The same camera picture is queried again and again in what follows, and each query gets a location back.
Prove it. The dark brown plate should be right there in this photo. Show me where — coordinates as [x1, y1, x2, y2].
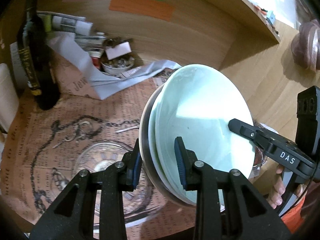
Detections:
[139, 85, 196, 209]

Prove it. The mint green plate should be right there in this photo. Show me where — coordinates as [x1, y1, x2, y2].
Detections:
[154, 64, 254, 205]

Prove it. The white plate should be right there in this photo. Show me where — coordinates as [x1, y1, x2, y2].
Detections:
[148, 103, 191, 204]

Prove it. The right hand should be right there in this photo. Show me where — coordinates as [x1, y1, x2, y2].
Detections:
[266, 166, 309, 210]

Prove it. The clear glass plate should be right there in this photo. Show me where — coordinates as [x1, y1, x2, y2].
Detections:
[73, 141, 165, 236]

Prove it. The small bowl of trinkets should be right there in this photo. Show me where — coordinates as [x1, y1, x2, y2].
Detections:
[101, 56, 135, 75]

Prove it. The white small box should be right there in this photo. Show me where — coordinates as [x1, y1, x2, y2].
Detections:
[105, 42, 132, 60]

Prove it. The white paper sheet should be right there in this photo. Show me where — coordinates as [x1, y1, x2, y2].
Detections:
[47, 31, 181, 100]

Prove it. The handwritten paper note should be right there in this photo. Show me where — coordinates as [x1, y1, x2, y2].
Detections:
[10, 42, 28, 96]

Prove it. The dark wine bottle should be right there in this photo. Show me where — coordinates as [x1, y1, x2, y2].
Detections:
[17, 0, 60, 111]

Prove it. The orange sticky note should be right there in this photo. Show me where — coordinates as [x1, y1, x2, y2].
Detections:
[108, 0, 175, 21]

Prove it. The stack of papers and magazines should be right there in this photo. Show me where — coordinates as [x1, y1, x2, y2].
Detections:
[37, 11, 107, 58]

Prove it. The cream mug with handle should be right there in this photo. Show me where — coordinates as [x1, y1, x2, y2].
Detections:
[0, 63, 19, 132]

